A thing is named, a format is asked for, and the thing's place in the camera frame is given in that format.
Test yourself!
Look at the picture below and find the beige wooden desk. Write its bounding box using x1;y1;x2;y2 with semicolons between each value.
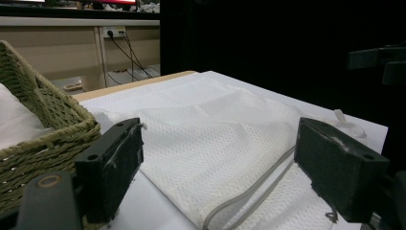
0;15;161;93

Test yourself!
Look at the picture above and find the monitor with red edge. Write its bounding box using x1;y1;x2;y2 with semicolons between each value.
91;0;139;6

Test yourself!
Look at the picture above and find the black power cable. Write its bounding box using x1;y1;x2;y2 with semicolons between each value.
106;30;153;80
119;30;142;82

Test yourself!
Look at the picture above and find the white mesh laundry bag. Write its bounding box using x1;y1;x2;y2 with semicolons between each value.
79;71;369;230

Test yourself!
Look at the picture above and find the white wall power outlet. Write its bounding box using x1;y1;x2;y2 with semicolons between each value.
101;25;126;39

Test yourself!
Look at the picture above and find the green woven basket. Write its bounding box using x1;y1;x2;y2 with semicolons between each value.
0;39;102;230

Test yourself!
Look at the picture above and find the white cloth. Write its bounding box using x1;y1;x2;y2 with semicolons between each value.
0;82;56;151

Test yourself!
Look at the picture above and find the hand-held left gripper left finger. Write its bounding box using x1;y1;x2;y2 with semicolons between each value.
74;117;145;224

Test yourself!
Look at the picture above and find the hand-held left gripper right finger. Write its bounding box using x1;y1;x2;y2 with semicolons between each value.
293;116;391;224

